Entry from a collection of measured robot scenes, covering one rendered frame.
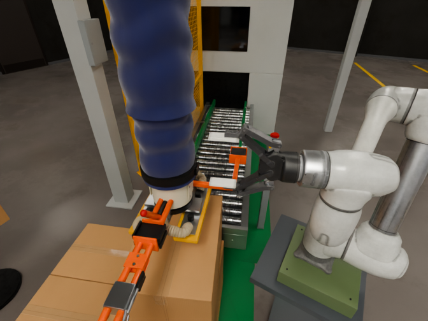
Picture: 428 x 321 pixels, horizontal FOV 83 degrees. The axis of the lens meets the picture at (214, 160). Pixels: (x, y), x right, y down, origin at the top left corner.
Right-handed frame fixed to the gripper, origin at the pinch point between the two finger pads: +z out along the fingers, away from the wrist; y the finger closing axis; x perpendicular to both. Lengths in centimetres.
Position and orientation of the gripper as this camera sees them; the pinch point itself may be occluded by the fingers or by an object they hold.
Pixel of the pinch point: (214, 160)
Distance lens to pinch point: 60.7
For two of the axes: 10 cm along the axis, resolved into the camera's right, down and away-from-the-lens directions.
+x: 1.5, -5.5, 8.2
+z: -9.9, -0.9, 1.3
